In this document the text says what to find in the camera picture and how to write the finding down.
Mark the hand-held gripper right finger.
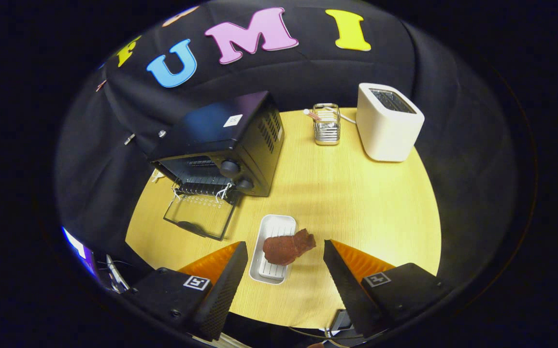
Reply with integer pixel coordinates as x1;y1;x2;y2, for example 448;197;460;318
323;239;453;339

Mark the white rectangular tray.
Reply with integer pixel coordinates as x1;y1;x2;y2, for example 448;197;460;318
249;214;298;285

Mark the metal oven rack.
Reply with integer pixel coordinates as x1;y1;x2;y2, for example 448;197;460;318
172;180;235;203

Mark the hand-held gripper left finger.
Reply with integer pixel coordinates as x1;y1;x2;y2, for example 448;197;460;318
131;241;249;342

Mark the white pop-up toaster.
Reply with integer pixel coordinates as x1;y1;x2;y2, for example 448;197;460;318
356;83;425;162

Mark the metal wire basket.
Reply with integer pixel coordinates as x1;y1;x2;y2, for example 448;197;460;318
313;103;341;146

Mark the red-brown steak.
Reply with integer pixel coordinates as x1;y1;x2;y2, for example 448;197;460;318
262;229;316;266

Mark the glowing screen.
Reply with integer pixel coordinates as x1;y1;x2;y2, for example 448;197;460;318
62;227;97;276

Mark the black toaster oven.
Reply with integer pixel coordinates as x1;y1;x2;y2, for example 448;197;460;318
147;90;285;241

